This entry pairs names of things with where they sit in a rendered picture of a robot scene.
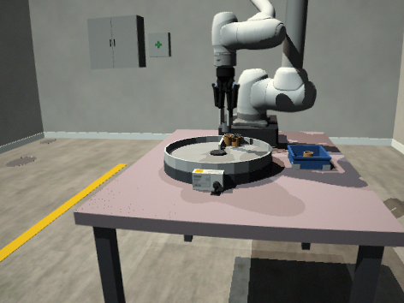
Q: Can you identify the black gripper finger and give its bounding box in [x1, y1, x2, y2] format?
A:
[211, 82, 225, 124]
[223, 81, 240, 126]

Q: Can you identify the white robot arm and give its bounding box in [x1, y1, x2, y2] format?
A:
[211, 0, 317, 127]

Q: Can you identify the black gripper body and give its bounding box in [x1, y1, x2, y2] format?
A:
[216, 68, 235, 90]

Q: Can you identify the blue crate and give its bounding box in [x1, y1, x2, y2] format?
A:
[287, 145, 331, 170]

